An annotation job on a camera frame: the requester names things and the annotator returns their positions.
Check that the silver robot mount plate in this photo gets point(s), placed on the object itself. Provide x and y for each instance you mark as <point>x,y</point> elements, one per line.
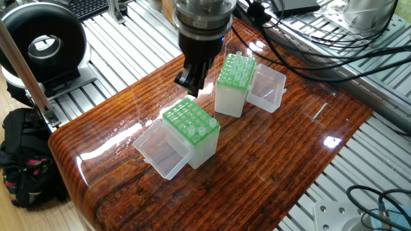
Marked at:
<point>340,218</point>

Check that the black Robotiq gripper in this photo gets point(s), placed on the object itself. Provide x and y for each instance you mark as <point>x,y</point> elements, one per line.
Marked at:
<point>202,46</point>

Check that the black backpack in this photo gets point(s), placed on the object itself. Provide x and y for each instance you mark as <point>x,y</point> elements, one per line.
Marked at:
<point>26,147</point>

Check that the black keyboard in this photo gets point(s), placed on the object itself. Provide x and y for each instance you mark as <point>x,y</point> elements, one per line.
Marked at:
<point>87,6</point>

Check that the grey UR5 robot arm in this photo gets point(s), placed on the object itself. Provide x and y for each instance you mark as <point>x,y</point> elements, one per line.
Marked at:
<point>202,13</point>

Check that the clear green-rack pipette tip box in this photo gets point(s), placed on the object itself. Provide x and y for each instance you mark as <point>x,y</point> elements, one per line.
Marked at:
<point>228,99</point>
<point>202,151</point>

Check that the brown wooden pole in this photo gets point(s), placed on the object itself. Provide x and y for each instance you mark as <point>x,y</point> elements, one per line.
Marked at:
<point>26,75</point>

